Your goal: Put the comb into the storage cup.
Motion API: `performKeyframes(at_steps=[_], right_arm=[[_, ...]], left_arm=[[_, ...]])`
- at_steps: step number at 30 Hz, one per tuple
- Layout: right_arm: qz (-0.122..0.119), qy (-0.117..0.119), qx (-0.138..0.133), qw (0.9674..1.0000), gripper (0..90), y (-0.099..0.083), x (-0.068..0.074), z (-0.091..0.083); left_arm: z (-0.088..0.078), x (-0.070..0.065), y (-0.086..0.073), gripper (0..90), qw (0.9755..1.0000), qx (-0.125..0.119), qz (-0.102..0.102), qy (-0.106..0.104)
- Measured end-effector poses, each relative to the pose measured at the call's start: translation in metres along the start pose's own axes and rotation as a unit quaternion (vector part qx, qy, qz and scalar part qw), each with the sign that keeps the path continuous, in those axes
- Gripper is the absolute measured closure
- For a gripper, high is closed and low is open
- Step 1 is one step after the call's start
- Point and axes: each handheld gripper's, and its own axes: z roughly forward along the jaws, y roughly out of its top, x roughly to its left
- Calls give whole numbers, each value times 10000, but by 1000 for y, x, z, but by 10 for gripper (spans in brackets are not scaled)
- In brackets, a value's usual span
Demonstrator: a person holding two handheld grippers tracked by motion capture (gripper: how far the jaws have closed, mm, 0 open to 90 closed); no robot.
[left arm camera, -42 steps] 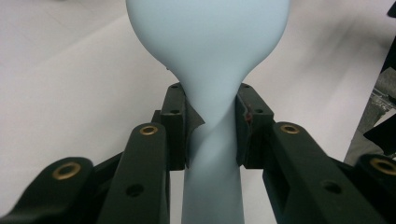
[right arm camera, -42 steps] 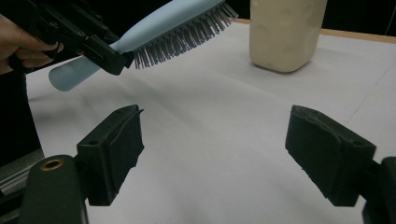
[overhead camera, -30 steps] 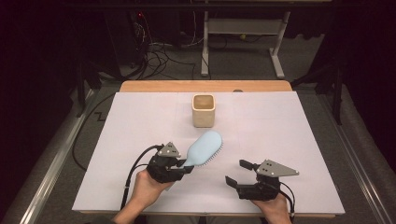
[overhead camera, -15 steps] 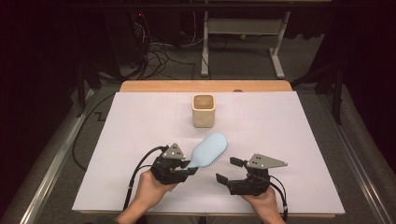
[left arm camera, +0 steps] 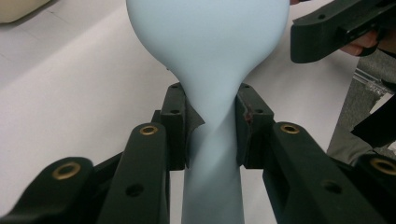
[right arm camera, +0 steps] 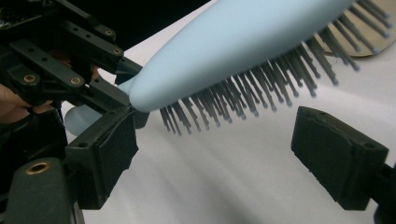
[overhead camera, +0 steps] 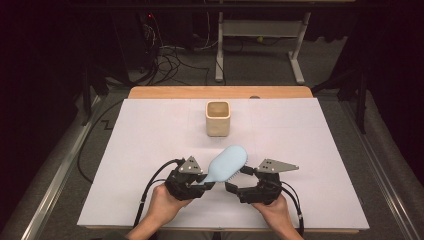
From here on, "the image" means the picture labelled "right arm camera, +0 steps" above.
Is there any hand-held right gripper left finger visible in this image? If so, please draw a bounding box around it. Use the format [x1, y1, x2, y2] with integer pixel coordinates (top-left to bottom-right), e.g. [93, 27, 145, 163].
[64, 105, 140, 211]

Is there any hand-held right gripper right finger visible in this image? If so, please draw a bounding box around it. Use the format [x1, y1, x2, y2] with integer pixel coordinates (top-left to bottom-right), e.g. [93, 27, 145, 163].
[290, 105, 396, 213]

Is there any light blue hairbrush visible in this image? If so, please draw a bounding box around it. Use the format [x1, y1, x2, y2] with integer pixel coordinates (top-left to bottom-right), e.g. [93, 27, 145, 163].
[64, 0, 394, 137]

